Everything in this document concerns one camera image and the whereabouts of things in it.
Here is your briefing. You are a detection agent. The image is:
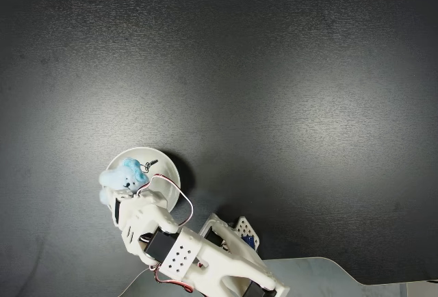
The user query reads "skyblue plush bear doll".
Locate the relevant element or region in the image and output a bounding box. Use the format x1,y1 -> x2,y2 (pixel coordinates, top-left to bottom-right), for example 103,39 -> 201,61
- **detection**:
98,158 -> 159,206

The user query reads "white ceramic bowl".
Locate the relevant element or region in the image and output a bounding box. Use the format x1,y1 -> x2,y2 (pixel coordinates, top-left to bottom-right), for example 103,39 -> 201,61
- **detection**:
105,146 -> 181,216

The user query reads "grey backdrop cloth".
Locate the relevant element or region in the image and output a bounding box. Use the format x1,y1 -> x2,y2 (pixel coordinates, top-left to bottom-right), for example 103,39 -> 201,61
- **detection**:
119,257 -> 438,297

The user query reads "red white servo cable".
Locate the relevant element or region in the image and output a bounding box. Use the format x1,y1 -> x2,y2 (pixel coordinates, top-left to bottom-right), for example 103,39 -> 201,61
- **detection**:
138,173 -> 194,228

